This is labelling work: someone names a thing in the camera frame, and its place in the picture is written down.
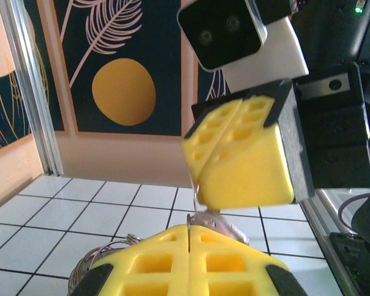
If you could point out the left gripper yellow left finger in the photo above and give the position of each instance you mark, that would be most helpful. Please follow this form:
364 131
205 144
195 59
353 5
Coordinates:
160 274

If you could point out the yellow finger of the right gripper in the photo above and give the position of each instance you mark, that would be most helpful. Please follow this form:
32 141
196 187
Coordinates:
249 172
203 135

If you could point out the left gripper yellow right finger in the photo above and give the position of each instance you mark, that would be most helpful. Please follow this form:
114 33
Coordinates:
228 274

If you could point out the aluminium side rail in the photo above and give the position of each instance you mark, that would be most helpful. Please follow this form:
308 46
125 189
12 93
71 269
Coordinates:
323 231

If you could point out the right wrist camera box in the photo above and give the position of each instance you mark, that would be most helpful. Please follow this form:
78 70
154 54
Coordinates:
222 31

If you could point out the aluminium frame post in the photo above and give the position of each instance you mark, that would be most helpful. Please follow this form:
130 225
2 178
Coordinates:
34 101

